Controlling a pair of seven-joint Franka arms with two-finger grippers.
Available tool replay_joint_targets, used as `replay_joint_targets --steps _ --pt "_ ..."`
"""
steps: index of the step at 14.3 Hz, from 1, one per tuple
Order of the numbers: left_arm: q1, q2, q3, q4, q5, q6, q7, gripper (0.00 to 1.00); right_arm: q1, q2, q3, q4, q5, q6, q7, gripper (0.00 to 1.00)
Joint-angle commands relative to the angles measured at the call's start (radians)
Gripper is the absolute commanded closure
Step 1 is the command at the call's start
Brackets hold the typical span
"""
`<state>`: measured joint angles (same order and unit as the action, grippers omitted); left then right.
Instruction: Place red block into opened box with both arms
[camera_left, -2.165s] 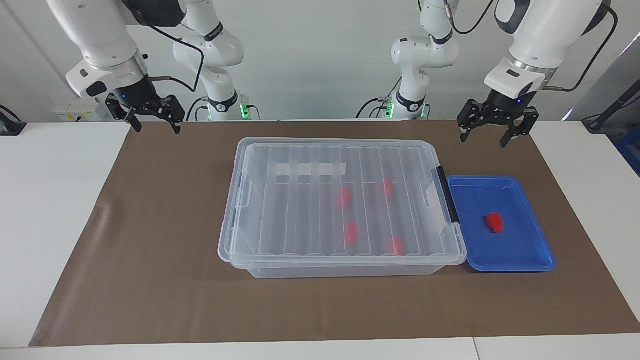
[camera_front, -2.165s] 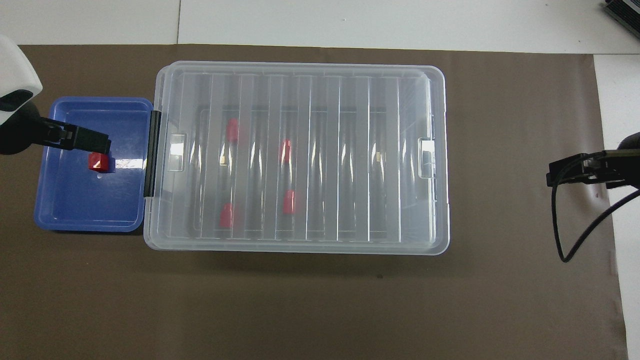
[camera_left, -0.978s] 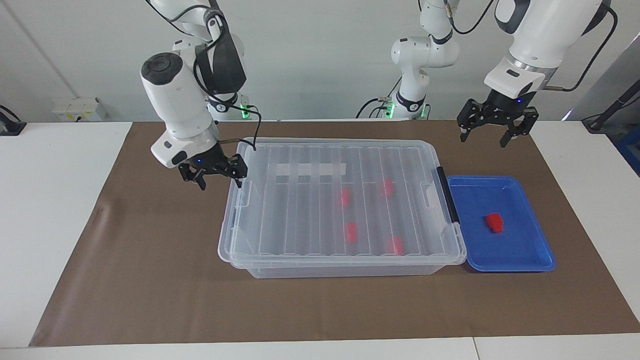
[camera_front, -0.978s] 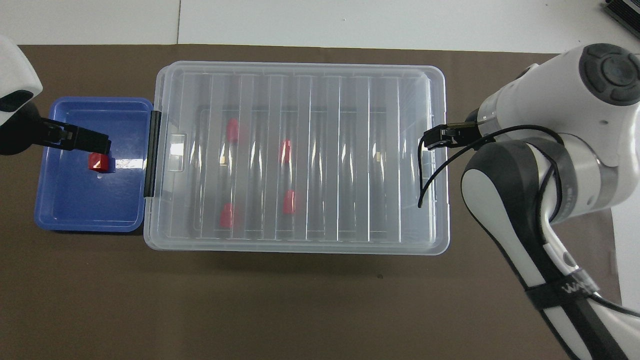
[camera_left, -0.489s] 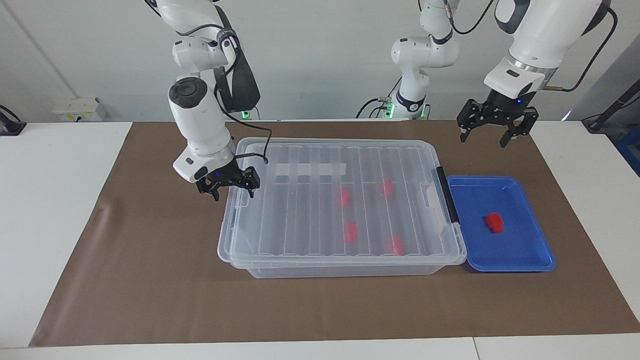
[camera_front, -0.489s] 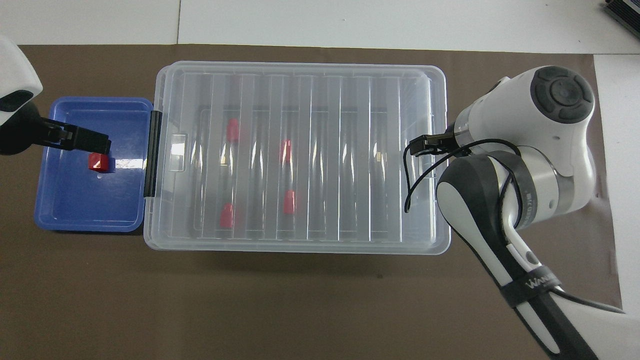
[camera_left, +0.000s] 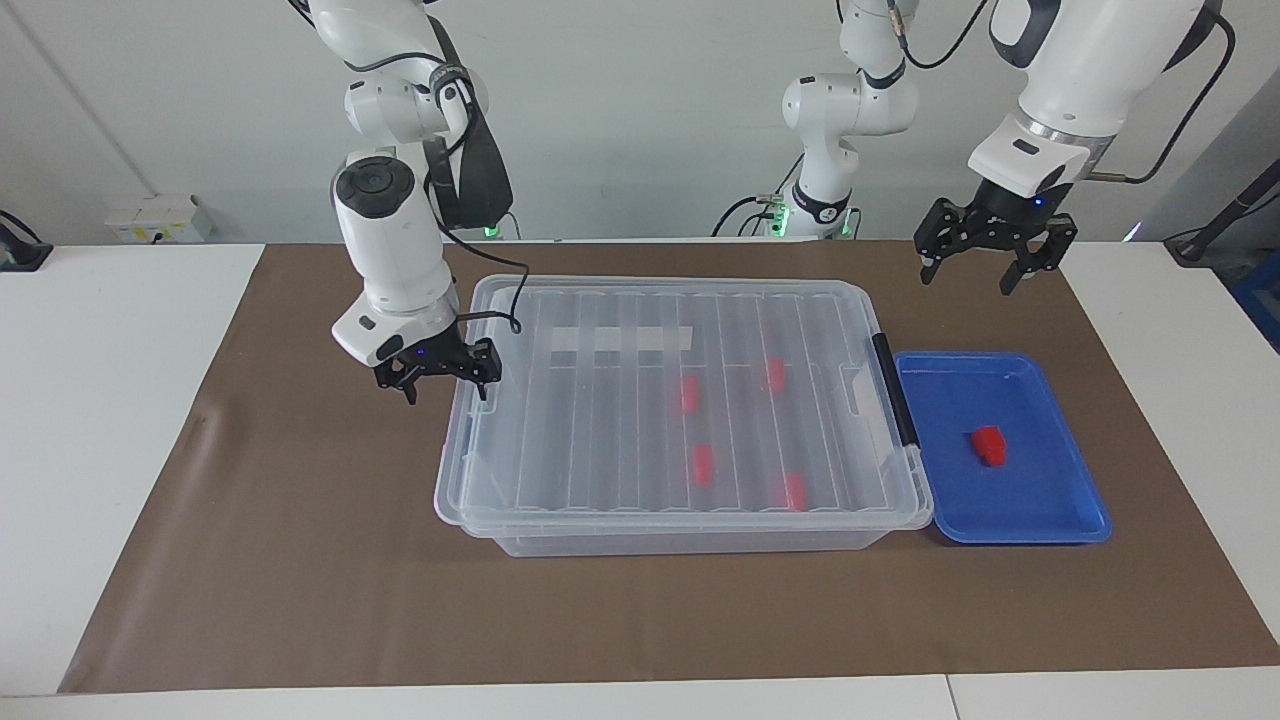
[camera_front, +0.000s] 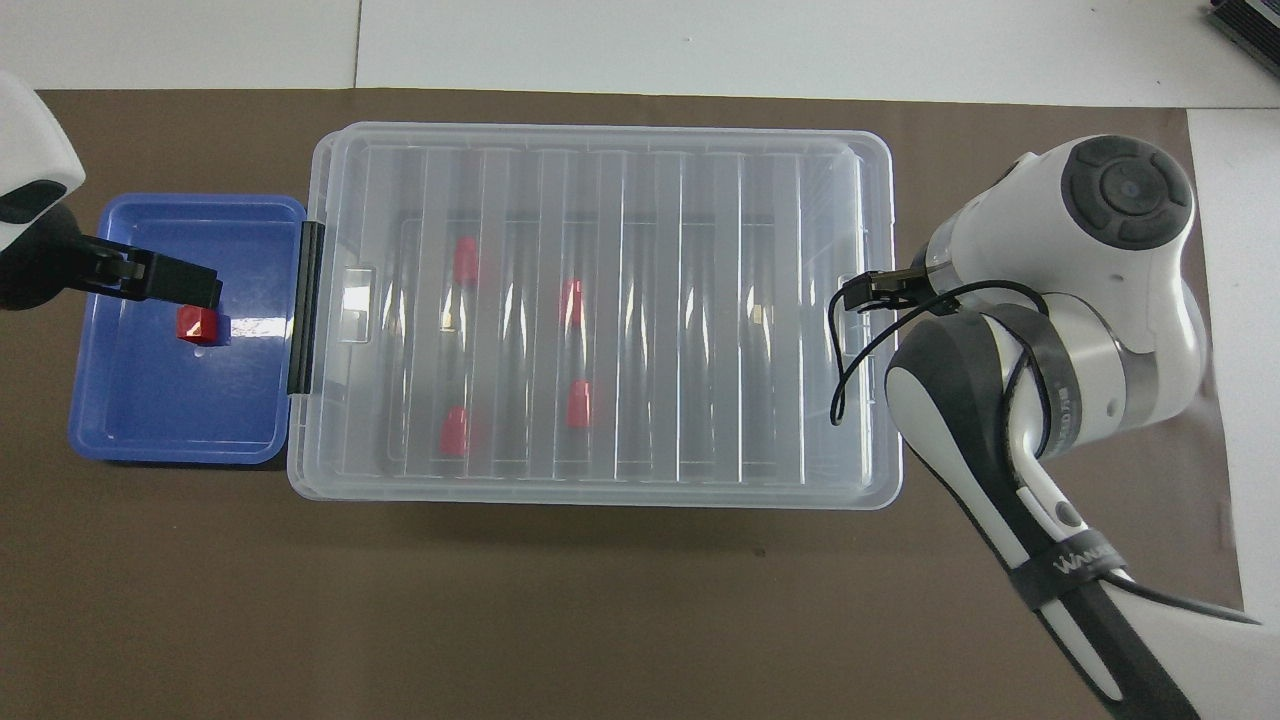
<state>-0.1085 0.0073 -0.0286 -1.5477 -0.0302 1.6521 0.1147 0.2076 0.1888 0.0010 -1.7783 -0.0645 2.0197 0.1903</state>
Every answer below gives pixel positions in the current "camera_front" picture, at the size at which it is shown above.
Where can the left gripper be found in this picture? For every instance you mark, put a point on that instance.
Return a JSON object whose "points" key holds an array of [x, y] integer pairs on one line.
{"points": [[35, 265]]}

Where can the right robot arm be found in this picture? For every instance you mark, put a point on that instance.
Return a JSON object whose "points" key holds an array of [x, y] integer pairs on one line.
{"points": [[1120, 300]]}

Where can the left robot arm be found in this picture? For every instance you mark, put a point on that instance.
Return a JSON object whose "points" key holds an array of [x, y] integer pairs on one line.
{"points": [[28, 135]]}

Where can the red block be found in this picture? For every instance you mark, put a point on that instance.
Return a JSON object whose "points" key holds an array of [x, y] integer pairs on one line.
{"points": [[195, 325], [464, 262], [572, 302], [455, 432], [578, 405]]}

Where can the clear plastic lidded box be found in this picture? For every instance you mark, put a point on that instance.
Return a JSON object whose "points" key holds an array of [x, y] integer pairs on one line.
{"points": [[640, 200]]}

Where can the blue plastic tray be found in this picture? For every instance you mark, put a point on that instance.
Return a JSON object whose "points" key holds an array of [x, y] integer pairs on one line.
{"points": [[160, 410]]}

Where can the black stand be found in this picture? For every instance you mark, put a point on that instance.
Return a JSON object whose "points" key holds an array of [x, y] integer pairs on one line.
{"points": [[1250, 22]]}

